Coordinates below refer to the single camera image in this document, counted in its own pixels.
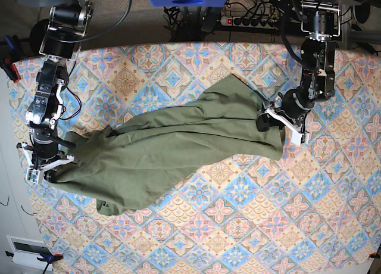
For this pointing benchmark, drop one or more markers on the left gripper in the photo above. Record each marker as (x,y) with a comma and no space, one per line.
(294,104)

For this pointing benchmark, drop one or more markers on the blue orange clamp lower left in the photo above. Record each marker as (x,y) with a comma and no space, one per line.
(47,257)

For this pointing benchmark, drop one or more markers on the blue orange clamp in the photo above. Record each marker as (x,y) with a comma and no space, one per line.
(47,257)
(14,54)

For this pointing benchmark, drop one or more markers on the orange clamp lower right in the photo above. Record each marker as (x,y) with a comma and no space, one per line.
(374,256)

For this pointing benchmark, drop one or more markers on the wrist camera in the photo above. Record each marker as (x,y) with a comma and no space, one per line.
(298,138)
(34,176)

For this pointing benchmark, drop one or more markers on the white wall box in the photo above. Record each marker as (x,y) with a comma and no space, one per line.
(27,251)

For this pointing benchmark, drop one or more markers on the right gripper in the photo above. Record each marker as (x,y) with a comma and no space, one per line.
(45,152)

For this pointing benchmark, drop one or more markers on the green t-shirt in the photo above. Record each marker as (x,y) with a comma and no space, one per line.
(130,167)

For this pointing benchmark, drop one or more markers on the blue orange clamp upper left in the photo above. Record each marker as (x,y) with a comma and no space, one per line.
(14,54)

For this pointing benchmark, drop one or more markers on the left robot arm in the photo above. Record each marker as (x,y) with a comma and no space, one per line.
(322,21)

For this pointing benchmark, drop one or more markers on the patterned tablecloth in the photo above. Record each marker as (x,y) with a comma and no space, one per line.
(315,209)

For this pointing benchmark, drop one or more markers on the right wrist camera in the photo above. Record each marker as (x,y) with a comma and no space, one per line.
(34,176)

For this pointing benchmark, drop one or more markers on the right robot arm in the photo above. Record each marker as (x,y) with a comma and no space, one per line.
(67,25)

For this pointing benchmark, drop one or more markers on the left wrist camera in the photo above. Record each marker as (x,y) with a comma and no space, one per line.
(298,138)

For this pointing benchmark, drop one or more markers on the white power strip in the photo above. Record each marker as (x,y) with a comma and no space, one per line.
(249,22)

